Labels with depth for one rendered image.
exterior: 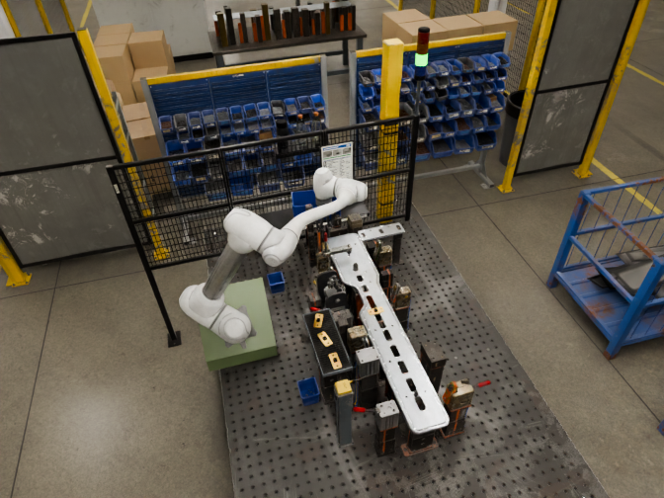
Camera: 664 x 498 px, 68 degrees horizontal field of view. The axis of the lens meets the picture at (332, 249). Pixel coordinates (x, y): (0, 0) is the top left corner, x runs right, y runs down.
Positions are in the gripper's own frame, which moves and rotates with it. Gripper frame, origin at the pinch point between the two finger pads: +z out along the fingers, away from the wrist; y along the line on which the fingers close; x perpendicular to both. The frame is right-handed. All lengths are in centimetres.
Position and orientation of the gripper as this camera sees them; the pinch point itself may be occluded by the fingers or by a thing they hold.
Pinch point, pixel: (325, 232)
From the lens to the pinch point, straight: 282.4
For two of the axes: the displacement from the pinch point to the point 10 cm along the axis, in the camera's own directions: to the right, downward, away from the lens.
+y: 9.6, -2.1, 2.0
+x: -2.8, -6.3, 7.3
